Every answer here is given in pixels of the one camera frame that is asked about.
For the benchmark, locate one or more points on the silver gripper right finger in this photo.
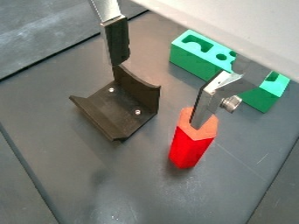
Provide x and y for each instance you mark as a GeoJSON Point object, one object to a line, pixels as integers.
{"type": "Point", "coordinates": [219, 93]}

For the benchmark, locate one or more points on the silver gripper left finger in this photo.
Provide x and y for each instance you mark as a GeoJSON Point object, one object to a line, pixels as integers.
{"type": "Point", "coordinates": [113, 28]}

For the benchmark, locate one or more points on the red hexagonal prism block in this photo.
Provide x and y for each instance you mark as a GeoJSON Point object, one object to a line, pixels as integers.
{"type": "Point", "coordinates": [189, 141]}

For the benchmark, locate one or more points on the green shape sorter board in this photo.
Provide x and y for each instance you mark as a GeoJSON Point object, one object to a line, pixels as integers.
{"type": "Point", "coordinates": [203, 57]}

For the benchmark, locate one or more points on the black curved holder bracket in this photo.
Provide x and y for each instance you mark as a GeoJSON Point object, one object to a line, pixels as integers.
{"type": "Point", "coordinates": [121, 106]}

